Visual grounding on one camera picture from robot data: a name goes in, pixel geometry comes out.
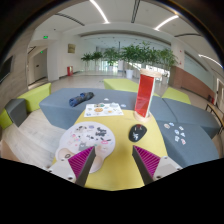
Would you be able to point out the black wall screen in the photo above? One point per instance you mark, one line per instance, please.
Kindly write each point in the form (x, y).
(6, 70)

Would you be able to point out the white sticker sheet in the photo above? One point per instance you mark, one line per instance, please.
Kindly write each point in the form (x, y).
(103, 110)

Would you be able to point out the green exit sign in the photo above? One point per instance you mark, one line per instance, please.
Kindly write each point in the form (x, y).
(45, 37)

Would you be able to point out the red fire extinguisher box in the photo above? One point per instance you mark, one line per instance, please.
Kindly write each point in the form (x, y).
(69, 71)

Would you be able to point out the lime green bench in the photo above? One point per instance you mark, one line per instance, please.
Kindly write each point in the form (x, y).
(36, 96)
(176, 95)
(120, 84)

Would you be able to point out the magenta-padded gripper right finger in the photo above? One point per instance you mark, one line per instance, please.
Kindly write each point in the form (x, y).
(150, 163)

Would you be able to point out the black computer mouse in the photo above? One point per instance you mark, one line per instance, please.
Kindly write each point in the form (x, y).
(137, 132)

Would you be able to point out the row of potted plants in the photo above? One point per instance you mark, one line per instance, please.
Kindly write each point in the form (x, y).
(133, 53)

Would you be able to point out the brass wall plaque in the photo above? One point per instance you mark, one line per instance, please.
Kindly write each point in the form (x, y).
(71, 48)

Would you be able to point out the dark blue folded umbrella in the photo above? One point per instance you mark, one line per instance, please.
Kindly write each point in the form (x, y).
(80, 99)

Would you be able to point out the small paper sticker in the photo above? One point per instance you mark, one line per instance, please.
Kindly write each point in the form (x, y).
(171, 124)
(182, 134)
(181, 127)
(177, 138)
(183, 141)
(167, 126)
(176, 132)

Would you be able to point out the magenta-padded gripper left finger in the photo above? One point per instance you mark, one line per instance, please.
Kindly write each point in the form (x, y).
(80, 163)

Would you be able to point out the round white printed mouse pad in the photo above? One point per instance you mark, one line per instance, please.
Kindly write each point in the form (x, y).
(86, 136)

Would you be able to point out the ceiling strip lights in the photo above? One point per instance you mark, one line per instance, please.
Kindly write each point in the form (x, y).
(100, 11)

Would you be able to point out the grey upholstered pouf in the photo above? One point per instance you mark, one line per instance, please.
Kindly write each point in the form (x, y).
(16, 111)

